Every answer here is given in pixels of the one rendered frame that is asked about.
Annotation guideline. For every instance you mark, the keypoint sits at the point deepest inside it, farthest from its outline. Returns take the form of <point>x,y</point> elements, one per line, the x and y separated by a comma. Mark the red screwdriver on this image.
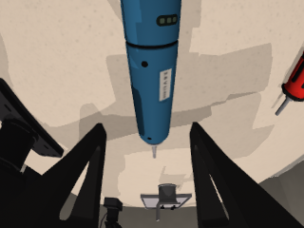
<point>294,88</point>

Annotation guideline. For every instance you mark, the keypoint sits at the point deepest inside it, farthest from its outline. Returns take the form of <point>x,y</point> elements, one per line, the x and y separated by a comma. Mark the blue electric screwdriver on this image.
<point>151,31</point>

